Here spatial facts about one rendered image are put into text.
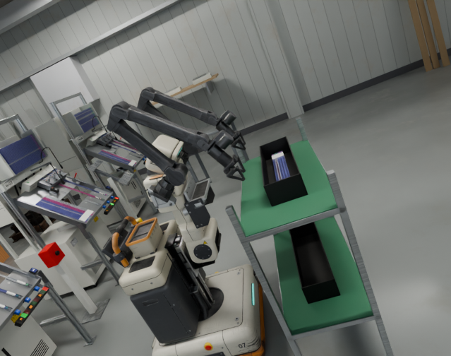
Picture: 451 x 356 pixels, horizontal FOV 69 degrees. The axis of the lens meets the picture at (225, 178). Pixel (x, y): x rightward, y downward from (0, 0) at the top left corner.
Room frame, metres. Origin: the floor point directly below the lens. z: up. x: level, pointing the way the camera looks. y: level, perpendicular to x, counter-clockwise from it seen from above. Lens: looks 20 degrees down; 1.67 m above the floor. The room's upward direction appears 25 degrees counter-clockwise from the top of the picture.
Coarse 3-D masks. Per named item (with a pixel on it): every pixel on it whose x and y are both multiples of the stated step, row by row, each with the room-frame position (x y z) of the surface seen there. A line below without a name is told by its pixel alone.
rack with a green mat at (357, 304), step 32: (256, 160) 2.00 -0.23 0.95; (256, 192) 1.56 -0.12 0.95; (320, 192) 1.28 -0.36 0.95; (256, 224) 1.26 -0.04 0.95; (288, 224) 1.16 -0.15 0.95; (320, 224) 1.94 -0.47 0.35; (288, 256) 1.76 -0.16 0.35; (352, 256) 1.52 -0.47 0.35; (288, 288) 1.50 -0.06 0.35; (352, 288) 1.31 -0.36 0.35; (288, 320) 1.29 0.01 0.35; (320, 320) 1.21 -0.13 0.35; (352, 320) 1.14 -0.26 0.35
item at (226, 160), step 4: (224, 152) 1.44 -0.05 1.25; (220, 156) 1.42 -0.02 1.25; (224, 156) 1.42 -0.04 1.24; (228, 156) 1.42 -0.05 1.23; (232, 156) 1.46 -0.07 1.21; (220, 160) 1.42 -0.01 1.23; (224, 160) 1.41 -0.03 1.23; (228, 160) 1.41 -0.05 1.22; (232, 160) 1.39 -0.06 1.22; (224, 164) 1.42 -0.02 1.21; (228, 164) 1.41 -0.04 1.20; (232, 164) 1.39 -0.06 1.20; (224, 168) 1.41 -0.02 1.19
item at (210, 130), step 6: (210, 126) 4.38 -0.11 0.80; (234, 126) 4.35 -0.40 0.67; (204, 132) 4.22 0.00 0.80; (210, 132) 4.06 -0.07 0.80; (216, 132) 4.01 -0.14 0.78; (240, 144) 4.36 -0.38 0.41; (234, 150) 3.97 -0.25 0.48; (198, 156) 4.57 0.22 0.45; (246, 156) 4.35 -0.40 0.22; (186, 162) 4.19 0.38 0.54; (192, 168) 4.21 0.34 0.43; (204, 168) 4.57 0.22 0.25; (192, 174) 4.19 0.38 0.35
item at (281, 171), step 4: (280, 152) 1.83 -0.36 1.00; (272, 156) 1.82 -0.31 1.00; (276, 156) 1.80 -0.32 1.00; (280, 156) 1.77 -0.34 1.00; (272, 160) 1.76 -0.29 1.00; (276, 160) 1.73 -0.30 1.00; (280, 160) 1.71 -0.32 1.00; (284, 160) 1.68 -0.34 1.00; (276, 164) 1.69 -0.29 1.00; (280, 164) 1.66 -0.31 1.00; (284, 164) 1.63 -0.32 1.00; (276, 168) 1.63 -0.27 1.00; (280, 168) 1.61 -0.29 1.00; (284, 168) 1.58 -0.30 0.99; (276, 172) 1.58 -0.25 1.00; (280, 172) 1.56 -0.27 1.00; (284, 172) 1.53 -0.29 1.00; (288, 172) 1.51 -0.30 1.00; (276, 176) 1.54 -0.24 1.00; (280, 176) 1.51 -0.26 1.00; (284, 176) 1.49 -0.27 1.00; (288, 176) 1.48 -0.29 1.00
